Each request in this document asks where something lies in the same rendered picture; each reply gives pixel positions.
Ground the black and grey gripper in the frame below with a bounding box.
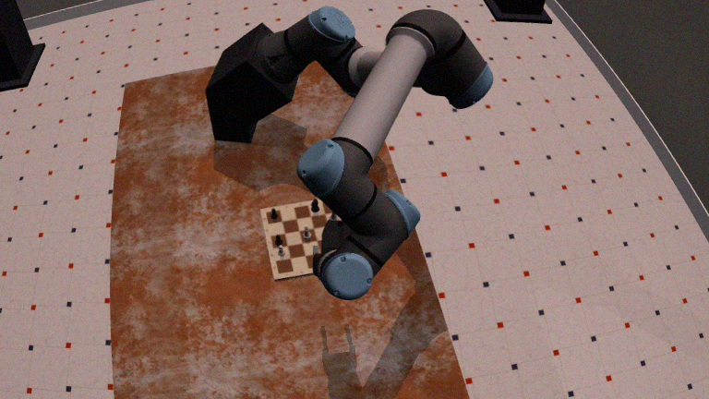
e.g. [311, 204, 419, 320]
[312, 220, 353, 281]

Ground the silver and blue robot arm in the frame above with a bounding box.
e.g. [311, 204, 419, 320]
[257, 6, 494, 300]

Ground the brown and cream chessboard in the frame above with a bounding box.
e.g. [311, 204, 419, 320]
[260, 199, 332, 281]

